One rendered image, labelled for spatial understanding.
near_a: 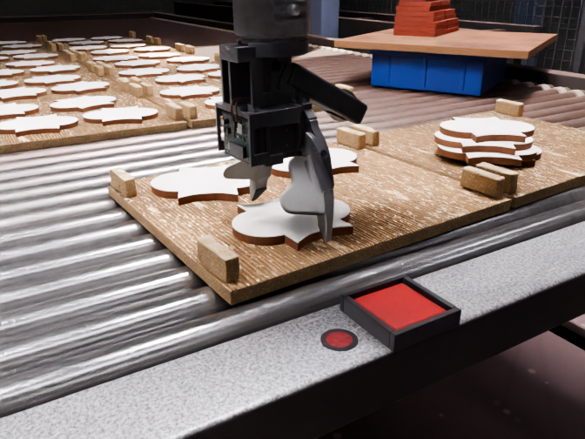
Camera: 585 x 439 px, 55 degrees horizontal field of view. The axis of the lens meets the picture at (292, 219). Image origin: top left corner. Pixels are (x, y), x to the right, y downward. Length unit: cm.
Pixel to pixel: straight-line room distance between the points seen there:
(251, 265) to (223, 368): 14
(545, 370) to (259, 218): 159
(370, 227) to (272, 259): 13
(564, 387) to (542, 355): 16
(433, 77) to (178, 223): 102
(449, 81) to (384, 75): 18
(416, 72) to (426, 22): 22
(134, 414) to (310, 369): 13
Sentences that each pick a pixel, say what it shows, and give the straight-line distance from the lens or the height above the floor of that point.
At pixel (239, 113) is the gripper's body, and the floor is 108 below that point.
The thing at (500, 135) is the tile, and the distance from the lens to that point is 92.
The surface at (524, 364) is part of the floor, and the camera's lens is 211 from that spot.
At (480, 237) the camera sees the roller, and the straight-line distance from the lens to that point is 69.
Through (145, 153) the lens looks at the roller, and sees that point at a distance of 102.
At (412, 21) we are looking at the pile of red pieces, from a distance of 177.
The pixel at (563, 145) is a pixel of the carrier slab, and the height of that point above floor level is 94.
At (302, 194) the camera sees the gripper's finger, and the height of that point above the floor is 100.
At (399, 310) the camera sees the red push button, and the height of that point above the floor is 93.
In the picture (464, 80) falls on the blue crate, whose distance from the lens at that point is 154.
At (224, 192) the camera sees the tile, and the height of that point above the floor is 95.
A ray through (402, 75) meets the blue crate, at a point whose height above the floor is 96.
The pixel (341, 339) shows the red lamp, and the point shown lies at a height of 92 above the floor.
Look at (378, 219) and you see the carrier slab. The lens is 67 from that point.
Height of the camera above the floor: 120
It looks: 23 degrees down
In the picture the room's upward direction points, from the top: straight up
